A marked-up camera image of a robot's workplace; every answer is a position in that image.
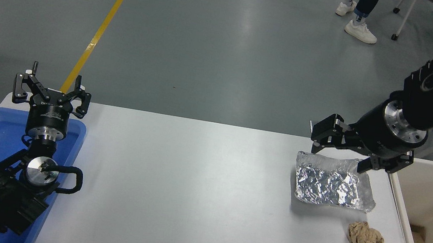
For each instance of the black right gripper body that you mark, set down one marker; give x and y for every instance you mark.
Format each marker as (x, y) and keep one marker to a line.
(373, 135)

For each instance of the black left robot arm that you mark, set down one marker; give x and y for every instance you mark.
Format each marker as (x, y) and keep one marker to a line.
(4, 201)

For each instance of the crumpled tan paper ball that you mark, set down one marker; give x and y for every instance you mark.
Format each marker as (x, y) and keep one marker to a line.
(365, 238)

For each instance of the crumpled silver foil tray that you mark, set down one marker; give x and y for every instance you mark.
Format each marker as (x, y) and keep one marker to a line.
(332, 185)

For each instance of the standing person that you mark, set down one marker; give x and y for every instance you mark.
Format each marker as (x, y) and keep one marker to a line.
(367, 6)

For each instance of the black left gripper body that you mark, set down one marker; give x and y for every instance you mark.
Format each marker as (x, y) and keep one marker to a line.
(49, 119)

